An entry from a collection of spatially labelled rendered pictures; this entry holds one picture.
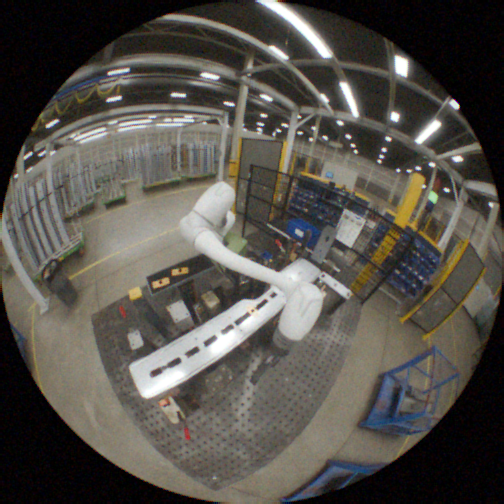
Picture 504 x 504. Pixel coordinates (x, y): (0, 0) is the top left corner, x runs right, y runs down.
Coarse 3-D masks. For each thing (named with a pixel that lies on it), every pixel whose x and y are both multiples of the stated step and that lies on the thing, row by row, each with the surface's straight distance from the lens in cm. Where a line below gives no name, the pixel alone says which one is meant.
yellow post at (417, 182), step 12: (420, 180) 143; (408, 192) 141; (420, 192) 142; (408, 204) 140; (396, 216) 146; (408, 216) 142; (396, 228) 142; (396, 240) 145; (384, 252) 147; (360, 276) 160; (360, 288) 167
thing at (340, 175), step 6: (330, 162) 758; (324, 168) 762; (330, 168) 754; (336, 168) 748; (342, 168) 743; (324, 174) 760; (330, 174) 750; (336, 174) 747; (342, 174) 742; (348, 174) 738; (354, 174) 735; (330, 180) 752; (336, 180) 747; (342, 180) 741; (348, 180) 737; (354, 180) 734; (348, 186) 737
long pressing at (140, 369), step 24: (312, 264) 125; (240, 312) 82; (264, 312) 84; (192, 336) 78; (216, 336) 76; (240, 336) 76; (144, 360) 83; (168, 360) 78; (192, 360) 75; (216, 360) 74; (144, 384) 82; (168, 384) 77
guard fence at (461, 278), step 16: (464, 256) 327; (448, 272) 318; (464, 272) 343; (480, 272) 377; (448, 288) 342; (464, 288) 366; (432, 304) 351; (448, 304) 370; (400, 320) 360; (416, 320) 370; (432, 320) 385
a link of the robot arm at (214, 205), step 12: (216, 192) 66; (228, 192) 68; (204, 204) 65; (216, 204) 65; (228, 204) 68; (204, 216) 64; (216, 216) 65; (228, 216) 120; (216, 228) 120; (228, 228) 122
